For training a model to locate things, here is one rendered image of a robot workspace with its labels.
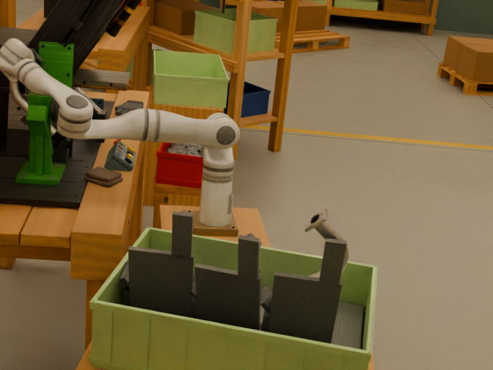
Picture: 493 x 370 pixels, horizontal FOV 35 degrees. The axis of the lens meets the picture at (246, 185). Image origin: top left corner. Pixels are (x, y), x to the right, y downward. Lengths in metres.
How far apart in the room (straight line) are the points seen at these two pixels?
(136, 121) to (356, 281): 0.74
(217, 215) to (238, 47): 2.98
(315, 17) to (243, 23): 4.77
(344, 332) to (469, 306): 2.13
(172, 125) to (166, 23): 3.75
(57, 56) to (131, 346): 1.25
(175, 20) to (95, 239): 3.77
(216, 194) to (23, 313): 1.49
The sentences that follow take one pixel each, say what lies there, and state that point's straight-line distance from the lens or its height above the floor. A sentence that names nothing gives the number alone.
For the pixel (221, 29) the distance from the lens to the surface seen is 5.38.
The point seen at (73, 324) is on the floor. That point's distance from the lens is 3.48.
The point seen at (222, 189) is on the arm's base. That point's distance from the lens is 2.30.
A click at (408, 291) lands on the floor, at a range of 4.04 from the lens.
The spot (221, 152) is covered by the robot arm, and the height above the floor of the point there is 1.09.
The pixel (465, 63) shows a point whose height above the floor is 0.28.
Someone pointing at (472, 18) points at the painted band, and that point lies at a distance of 12.23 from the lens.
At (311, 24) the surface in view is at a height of 0.22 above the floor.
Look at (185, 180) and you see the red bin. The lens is 2.79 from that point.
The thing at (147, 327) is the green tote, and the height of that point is 0.92.
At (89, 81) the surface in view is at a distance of 2.83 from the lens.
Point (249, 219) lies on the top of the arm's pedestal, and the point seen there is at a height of 0.85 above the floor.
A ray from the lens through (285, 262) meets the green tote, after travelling 2.05.
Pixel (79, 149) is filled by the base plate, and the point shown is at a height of 0.90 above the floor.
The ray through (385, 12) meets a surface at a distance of 11.30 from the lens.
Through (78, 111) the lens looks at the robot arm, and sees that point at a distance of 2.15.
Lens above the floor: 1.86
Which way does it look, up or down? 22 degrees down
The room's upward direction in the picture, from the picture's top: 6 degrees clockwise
